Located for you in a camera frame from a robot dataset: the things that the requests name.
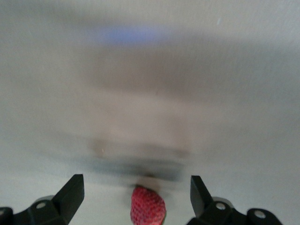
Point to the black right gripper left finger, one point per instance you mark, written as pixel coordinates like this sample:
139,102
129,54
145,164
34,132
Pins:
65,204

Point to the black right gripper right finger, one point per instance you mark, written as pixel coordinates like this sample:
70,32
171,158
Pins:
204,206

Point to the red strawberry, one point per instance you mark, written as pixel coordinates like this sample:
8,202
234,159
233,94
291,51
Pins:
147,206

